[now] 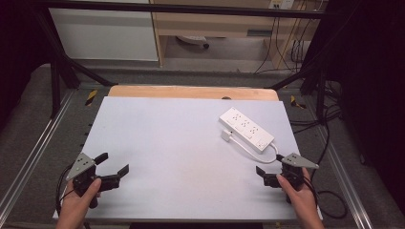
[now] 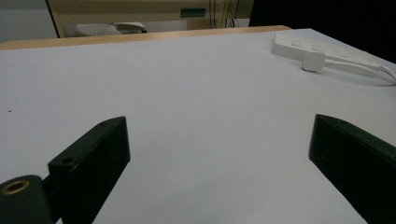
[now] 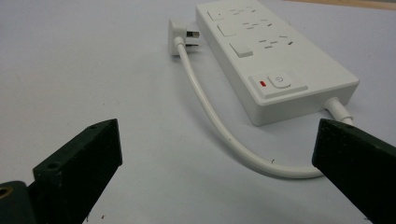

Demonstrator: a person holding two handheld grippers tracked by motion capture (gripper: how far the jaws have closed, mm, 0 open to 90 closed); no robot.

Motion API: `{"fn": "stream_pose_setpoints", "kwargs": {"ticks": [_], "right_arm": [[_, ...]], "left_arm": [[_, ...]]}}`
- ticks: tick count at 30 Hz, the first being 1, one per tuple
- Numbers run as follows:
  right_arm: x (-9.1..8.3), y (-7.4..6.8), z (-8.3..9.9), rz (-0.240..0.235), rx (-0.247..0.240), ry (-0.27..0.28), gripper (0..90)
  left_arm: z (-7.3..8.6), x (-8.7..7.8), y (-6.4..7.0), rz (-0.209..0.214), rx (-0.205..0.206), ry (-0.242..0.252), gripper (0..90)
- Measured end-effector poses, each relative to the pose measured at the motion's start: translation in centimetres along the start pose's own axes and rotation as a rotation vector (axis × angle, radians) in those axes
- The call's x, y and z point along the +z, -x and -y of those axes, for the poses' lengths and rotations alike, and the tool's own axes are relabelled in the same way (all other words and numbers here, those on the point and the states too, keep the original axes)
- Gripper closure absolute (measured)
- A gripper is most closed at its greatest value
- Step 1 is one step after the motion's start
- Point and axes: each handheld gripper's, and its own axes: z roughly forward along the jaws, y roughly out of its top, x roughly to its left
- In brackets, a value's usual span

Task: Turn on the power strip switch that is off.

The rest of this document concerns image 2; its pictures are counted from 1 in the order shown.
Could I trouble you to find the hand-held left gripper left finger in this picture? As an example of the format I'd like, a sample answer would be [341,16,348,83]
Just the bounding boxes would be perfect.
[47,116,132,224]

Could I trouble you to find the black cables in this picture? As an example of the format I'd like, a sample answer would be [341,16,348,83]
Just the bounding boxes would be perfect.
[208,0,241,30]

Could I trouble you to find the white power strip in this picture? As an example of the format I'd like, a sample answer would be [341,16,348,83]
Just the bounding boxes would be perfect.
[271,32,382,71]

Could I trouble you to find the white plug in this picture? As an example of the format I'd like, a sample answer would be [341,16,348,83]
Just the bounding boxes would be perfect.
[301,51,327,73]

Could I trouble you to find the beige wooden furniture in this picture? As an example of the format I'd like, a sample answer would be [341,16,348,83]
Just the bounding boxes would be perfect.
[46,0,255,39]

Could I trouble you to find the white slipper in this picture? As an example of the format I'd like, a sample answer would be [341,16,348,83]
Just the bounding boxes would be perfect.
[75,21,148,37]

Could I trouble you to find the white cable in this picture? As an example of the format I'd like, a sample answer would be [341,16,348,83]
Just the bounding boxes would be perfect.
[323,59,396,85]

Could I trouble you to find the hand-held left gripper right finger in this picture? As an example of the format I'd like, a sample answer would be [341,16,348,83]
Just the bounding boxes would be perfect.
[308,113,396,224]

